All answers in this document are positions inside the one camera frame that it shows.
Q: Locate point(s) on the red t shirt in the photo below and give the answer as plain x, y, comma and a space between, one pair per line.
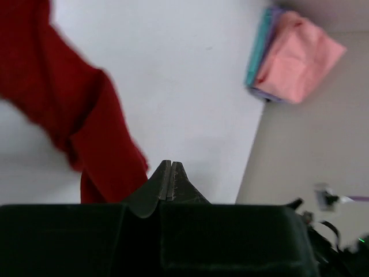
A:
75, 103

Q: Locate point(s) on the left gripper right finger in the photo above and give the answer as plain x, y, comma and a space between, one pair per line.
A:
180, 189

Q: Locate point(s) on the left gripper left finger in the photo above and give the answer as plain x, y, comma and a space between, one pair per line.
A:
144, 201

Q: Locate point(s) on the folded teal t shirt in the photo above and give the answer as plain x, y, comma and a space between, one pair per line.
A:
260, 43

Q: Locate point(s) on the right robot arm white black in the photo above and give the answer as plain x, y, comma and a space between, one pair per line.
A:
324, 254

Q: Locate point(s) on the folded pink t shirt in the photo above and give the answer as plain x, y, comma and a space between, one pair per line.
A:
300, 57

